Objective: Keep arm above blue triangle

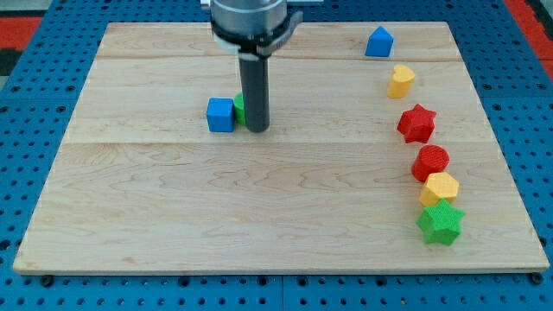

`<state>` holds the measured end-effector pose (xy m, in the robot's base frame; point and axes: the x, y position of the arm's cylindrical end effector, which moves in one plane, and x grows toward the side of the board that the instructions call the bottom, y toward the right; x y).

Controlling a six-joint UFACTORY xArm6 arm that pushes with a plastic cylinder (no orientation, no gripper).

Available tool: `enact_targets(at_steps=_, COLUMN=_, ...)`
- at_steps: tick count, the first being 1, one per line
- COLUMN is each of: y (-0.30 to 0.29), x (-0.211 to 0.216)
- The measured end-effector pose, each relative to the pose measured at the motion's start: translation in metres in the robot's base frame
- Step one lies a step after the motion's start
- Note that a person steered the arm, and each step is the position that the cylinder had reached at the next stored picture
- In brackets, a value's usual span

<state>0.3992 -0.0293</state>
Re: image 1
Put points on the green star block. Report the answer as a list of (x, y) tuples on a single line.
[(440, 223)]

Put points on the yellow hexagon block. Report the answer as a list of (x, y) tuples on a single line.
[(439, 186)]

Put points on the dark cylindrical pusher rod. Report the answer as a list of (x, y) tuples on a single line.
[(255, 89)]

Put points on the red cylinder block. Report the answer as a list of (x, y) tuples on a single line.
[(430, 159)]

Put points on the blue cube block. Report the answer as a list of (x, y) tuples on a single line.
[(220, 115)]

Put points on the red star block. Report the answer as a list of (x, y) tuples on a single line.
[(417, 124)]

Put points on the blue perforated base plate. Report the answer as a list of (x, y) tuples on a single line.
[(39, 94)]

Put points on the green cylinder block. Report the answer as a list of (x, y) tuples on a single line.
[(239, 109)]

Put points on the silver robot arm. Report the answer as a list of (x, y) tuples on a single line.
[(253, 29)]

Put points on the wooden board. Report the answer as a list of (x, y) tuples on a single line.
[(140, 186)]

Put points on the blue triangle block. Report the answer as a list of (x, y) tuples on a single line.
[(380, 43)]

